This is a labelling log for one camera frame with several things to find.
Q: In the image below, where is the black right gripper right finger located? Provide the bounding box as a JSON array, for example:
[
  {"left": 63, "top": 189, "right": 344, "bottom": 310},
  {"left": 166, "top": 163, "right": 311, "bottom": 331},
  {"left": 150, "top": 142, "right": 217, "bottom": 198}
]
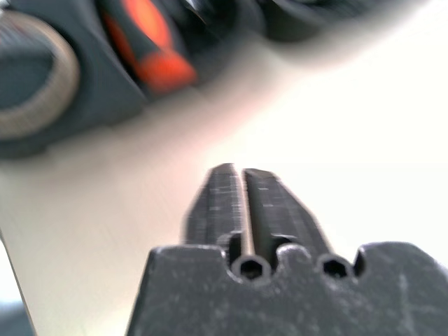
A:
[{"left": 242, "top": 167, "right": 334, "bottom": 253}]

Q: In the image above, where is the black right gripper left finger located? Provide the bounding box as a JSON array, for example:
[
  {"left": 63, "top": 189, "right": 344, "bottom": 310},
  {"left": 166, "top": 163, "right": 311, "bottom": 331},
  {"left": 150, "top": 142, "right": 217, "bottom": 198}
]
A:
[{"left": 181, "top": 162, "right": 245, "bottom": 253}]

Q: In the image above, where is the orange black screwdriver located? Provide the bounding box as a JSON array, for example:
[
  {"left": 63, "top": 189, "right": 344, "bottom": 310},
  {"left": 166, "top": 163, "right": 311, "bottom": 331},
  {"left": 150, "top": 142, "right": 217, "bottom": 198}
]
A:
[{"left": 100, "top": 0, "right": 197, "bottom": 95}]

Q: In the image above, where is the black tape roll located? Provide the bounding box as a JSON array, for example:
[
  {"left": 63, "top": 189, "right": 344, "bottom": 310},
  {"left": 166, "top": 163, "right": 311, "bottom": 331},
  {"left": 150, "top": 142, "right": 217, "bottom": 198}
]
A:
[{"left": 0, "top": 9, "right": 82, "bottom": 141}]

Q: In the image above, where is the black tool case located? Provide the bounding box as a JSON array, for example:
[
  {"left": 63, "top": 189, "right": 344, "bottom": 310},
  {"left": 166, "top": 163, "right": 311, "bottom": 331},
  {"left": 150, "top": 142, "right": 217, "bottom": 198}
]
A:
[{"left": 0, "top": 0, "right": 337, "bottom": 159}]

